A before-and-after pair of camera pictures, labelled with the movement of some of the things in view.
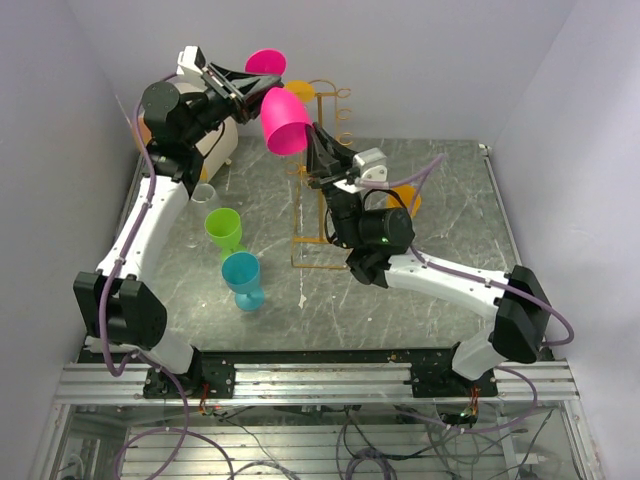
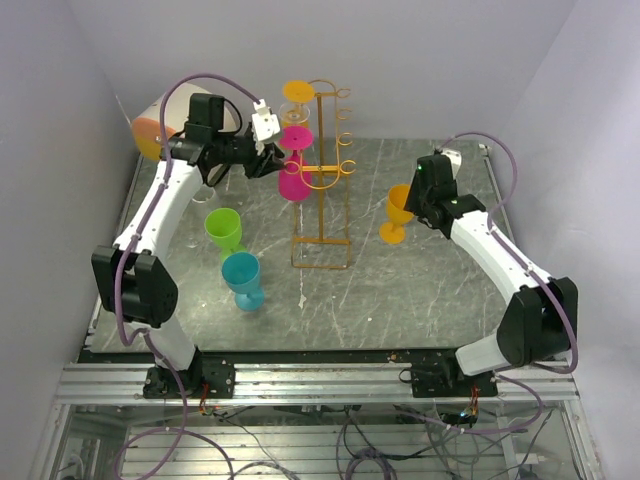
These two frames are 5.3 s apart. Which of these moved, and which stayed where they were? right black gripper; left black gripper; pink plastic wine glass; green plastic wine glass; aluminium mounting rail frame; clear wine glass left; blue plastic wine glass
Moved: pink plastic wine glass; right black gripper; left black gripper
Stayed: blue plastic wine glass; aluminium mounting rail frame; green plastic wine glass; clear wine glass left
